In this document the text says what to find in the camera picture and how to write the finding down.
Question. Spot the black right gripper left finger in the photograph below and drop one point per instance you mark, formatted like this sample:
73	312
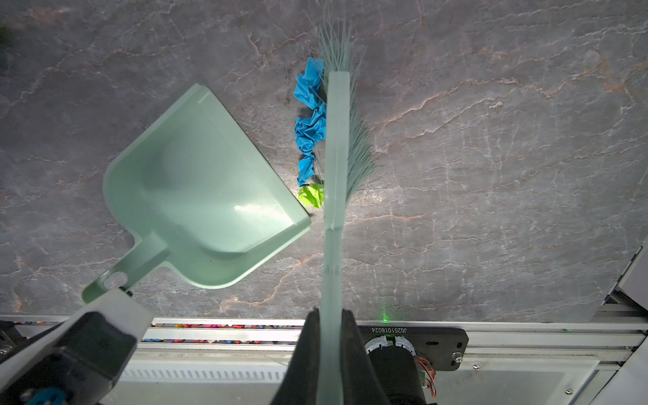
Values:
300	384

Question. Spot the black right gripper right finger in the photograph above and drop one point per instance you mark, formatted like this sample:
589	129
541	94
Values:
360	384

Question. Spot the mint green dustpan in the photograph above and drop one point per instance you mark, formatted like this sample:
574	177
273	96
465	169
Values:
199	198

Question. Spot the mint green hand brush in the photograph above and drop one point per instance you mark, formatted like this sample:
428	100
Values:
348	163

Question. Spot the blue scrap cluster centre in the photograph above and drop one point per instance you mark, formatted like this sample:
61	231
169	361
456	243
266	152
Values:
309	131

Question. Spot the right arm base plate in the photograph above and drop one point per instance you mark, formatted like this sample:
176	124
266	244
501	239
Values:
442	347

